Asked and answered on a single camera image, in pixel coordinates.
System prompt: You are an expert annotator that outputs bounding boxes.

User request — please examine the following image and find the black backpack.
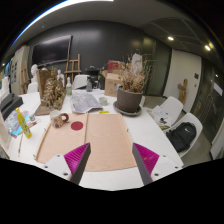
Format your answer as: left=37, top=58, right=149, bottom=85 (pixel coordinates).
left=166, top=122, right=197, bottom=152

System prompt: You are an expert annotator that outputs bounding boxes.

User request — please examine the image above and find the patterned ceramic mug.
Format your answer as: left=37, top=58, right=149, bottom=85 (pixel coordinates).
left=50, top=110, right=69, bottom=128

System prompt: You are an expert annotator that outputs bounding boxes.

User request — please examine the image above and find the tan cloth mat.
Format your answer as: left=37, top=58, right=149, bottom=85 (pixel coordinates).
left=35, top=113, right=136, bottom=172

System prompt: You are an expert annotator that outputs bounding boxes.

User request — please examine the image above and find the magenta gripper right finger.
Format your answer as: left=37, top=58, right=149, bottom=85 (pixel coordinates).
left=132, top=143, right=159, bottom=185

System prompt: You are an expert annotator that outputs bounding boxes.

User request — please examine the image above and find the red box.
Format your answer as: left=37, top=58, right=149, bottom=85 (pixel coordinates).
left=107, top=60, right=120, bottom=71

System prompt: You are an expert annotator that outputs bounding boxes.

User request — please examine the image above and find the white chair with papers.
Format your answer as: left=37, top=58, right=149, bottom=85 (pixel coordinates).
left=149, top=96, right=183, bottom=127

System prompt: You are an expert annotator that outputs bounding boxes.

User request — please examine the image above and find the small white cup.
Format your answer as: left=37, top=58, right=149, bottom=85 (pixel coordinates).
left=99, top=97, right=108, bottom=106

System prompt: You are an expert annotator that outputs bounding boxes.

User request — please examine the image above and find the wooden easel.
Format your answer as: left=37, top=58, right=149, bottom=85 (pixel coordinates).
left=64, top=54, right=81, bottom=81

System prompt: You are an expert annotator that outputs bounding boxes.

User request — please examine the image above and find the grey pot with dried plant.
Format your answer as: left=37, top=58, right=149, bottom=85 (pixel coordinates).
left=117, top=54, right=151, bottom=113

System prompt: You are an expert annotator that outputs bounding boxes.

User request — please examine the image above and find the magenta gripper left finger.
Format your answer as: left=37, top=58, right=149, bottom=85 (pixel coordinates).
left=64, top=143, right=91, bottom=185

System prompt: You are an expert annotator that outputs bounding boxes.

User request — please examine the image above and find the black box stack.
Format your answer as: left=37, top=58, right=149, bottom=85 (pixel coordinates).
left=0, top=93, right=23, bottom=120

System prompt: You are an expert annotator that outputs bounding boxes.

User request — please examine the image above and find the golden sculpture on board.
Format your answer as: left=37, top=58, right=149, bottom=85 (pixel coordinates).
left=35, top=68, right=66, bottom=116

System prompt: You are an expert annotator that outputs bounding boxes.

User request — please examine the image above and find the clear bottle green label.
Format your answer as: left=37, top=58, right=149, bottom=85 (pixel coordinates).
left=66, top=77, right=72, bottom=96

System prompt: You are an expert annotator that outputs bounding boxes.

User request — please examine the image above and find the yellow plastic bottle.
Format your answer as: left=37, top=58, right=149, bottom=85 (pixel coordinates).
left=16, top=108, right=32, bottom=139

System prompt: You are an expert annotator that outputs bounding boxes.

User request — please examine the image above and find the white chair behind table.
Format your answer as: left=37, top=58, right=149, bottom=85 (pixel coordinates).
left=73, top=74, right=89, bottom=89

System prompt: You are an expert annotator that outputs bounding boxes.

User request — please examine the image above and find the grey saucer under pot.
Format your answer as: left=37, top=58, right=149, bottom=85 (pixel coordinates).
left=112, top=100, right=143, bottom=117

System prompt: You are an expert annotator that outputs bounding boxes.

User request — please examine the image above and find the white chair with backpack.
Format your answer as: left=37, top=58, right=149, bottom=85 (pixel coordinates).
left=165, top=113, right=203, bottom=157

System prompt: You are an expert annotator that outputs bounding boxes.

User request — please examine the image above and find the red round coaster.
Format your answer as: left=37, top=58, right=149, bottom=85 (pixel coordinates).
left=71, top=121, right=84, bottom=131

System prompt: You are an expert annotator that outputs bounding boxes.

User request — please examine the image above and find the black wall screen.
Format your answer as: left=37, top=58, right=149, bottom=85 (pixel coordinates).
left=32, top=35, right=72, bottom=65

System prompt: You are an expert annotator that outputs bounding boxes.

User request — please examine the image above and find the white plaster bust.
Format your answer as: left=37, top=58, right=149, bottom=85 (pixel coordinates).
left=31, top=64, right=38, bottom=83

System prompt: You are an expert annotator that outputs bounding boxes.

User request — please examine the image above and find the colourful printed sheet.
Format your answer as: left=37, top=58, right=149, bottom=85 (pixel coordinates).
left=5, top=110, right=30, bottom=137

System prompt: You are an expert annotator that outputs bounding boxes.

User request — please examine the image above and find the stack of newspapers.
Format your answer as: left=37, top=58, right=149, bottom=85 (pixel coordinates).
left=70, top=93, right=102, bottom=113

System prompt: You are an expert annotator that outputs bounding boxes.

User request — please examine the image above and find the cardboard box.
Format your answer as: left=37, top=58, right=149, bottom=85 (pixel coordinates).
left=102, top=70, right=122, bottom=97

